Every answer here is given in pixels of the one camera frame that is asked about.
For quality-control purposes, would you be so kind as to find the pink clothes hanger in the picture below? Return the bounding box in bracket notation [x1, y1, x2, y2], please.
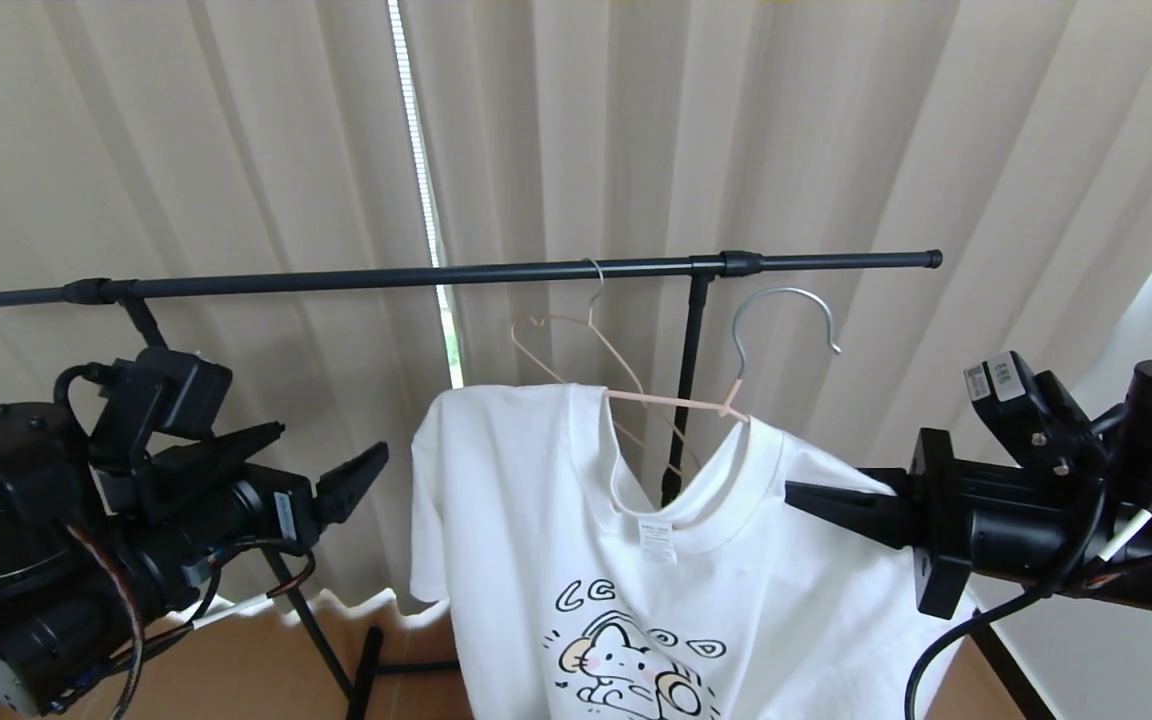
[511, 258, 702, 479]
[604, 288, 842, 516]

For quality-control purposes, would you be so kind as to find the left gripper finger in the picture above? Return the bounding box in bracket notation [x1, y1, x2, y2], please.
[149, 421, 286, 493]
[314, 442, 390, 527]

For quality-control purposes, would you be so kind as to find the white printed t-shirt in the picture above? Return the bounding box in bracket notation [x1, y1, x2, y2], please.
[408, 383, 977, 720]

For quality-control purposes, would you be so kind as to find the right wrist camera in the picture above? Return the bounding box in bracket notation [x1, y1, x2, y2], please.
[964, 350, 1105, 473]

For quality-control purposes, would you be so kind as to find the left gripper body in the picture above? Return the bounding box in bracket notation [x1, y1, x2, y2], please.
[96, 470, 324, 613]

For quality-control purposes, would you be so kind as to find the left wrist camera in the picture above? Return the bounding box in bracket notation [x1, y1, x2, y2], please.
[86, 347, 235, 473]

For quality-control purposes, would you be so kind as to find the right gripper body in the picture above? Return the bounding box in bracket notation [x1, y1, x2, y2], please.
[911, 428, 1105, 621]

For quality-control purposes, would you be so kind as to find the black clothes rack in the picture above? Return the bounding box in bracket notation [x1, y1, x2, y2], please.
[0, 250, 942, 720]

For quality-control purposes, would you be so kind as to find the beige curtain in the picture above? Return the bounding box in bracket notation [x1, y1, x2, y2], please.
[0, 0, 1152, 616]

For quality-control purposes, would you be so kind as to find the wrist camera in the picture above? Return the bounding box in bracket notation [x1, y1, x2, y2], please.
[964, 350, 1105, 473]
[86, 347, 235, 473]

